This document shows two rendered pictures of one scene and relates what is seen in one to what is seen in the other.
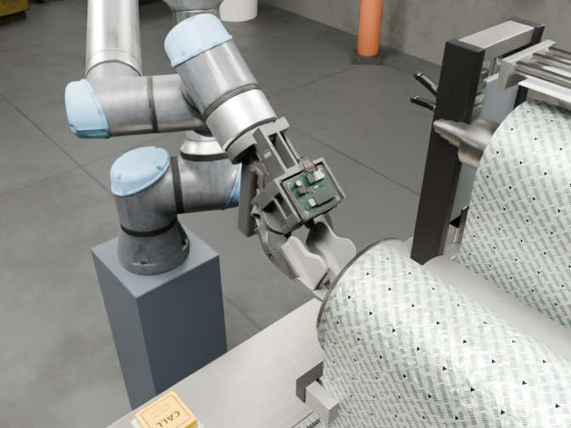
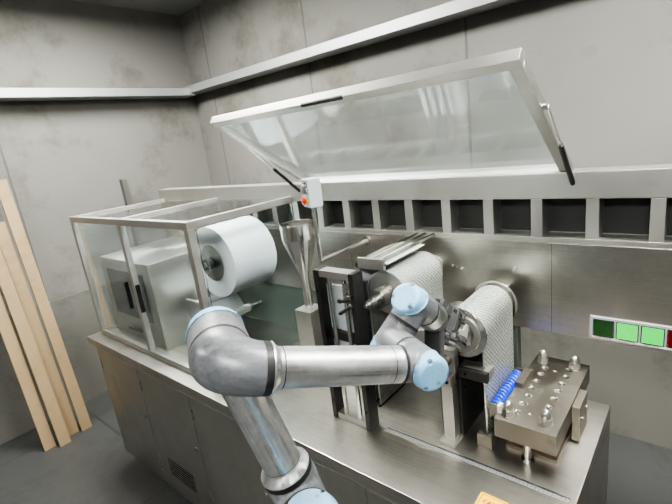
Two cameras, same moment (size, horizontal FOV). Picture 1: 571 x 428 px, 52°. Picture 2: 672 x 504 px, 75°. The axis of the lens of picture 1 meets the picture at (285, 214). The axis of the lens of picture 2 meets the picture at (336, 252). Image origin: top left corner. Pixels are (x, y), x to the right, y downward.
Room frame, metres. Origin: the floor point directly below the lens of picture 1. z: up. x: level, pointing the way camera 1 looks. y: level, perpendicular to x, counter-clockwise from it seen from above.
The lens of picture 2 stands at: (0.95, 1.00, 1.83)
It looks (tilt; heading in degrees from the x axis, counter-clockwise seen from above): 15 degrees down; 262
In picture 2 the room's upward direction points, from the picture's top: 7 degrees counter-clockwise
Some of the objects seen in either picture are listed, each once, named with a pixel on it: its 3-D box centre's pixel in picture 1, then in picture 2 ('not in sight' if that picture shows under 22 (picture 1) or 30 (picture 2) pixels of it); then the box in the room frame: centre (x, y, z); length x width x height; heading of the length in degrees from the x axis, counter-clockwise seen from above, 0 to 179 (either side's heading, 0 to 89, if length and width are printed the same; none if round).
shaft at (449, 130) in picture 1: (454, 132); (370, 303); (0.70, -0.22, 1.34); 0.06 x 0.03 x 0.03; 40
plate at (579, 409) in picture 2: not in sight; (580, 415); (0.16, 0.00, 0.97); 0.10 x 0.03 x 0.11; 40
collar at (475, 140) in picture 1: (492, 149); (381, 296); (0.65, -0.26, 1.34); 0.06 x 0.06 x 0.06; 40
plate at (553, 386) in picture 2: not in sight; (545, 398); (0.23, -0.06, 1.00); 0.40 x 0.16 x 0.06; 40
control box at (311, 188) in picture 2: not in sight; (309, 192); (0.81, -0.53, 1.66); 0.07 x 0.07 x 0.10; 15
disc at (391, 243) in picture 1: (365, 297); (461, 332); (0.47, -0.09, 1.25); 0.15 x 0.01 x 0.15; 130
